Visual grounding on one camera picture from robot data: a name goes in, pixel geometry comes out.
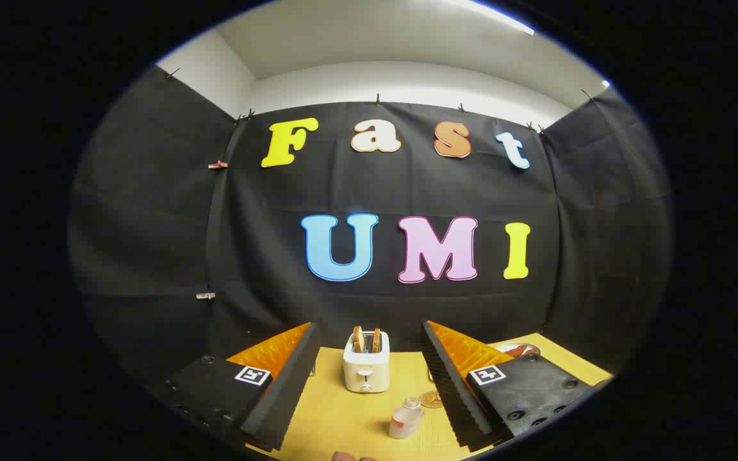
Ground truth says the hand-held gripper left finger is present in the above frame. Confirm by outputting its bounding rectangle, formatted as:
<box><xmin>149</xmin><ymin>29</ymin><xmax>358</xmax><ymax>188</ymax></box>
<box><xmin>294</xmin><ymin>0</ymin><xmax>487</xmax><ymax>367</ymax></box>
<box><xmin>163</xmin><ymin>322</ymin><xmax>322</xmax><ymax>452</ymax></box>

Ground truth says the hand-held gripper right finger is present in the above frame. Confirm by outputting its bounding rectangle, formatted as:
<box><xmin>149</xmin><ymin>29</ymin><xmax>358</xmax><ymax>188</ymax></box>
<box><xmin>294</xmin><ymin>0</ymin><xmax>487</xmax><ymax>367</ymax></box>
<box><xmin>422</xmin><ymin>320</ymin><xmax>600</xmax><ymax>449</ymax></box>

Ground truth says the clear juice bottle pink label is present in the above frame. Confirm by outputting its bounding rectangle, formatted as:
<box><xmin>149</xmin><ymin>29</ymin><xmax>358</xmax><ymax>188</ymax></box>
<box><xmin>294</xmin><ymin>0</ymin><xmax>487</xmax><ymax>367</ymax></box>
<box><xmin>389</xmin><ymin>397</ymin><xmax>425</xmax><ymax>440</ymax></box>

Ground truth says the wooden table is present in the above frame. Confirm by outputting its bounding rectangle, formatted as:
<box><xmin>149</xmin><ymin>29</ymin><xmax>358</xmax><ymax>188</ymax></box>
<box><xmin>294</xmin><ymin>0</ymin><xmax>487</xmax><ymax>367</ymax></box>
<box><xmin>247</xmin><ymin>333</ymin><xmax>613</xmax><ymax>461</ymax></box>

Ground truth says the white oval plate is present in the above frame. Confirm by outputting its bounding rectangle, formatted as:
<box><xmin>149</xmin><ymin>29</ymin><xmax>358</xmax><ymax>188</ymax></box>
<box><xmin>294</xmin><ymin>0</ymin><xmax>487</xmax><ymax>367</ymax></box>
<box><xmin>494</xmin><ymin>341</ymin><xmax>541</xmax><ymax>359</ymax></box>

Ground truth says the white toaster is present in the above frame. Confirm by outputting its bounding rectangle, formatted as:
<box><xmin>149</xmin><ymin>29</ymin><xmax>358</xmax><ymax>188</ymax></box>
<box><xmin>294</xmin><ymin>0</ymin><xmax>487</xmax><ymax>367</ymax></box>
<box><xmin>343</xmin><ymin>330</ymin><xmax>391</xmax><ymax>394</ymax></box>

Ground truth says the black backdrop cloth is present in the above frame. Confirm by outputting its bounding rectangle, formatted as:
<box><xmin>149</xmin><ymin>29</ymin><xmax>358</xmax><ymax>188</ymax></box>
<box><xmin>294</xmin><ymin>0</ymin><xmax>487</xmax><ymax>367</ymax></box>
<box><xmin>68</xmin><ymin>64</ymin><xmax>674</xmax><ymax>391</ymax></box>

